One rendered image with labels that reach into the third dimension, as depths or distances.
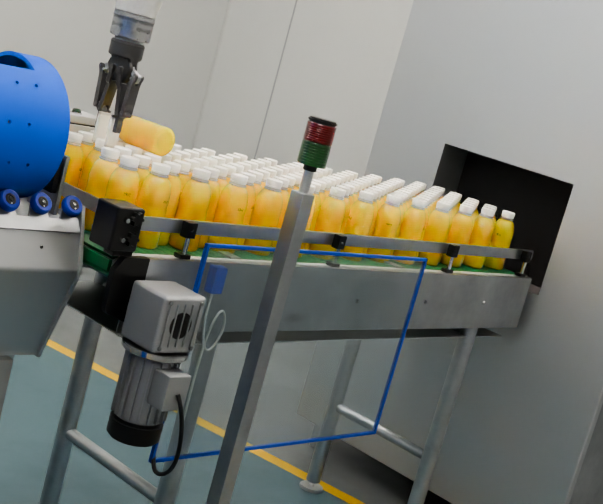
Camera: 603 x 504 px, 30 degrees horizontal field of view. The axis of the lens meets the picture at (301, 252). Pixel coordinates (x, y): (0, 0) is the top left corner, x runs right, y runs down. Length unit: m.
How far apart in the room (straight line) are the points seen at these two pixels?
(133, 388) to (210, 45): 5.07
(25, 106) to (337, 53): 4.71
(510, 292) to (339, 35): 3.56
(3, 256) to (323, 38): 4.78
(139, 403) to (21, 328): 0.29
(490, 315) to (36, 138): 1.69
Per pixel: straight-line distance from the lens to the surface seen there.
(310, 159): 2.31
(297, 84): 6.86
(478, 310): 3.32
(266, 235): 2.54
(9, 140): 2.13
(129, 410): 2.29
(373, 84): 6.59
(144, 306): 2.23
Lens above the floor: 1.39
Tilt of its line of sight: 10 degrees down
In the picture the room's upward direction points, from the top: 16 degrees clockwise
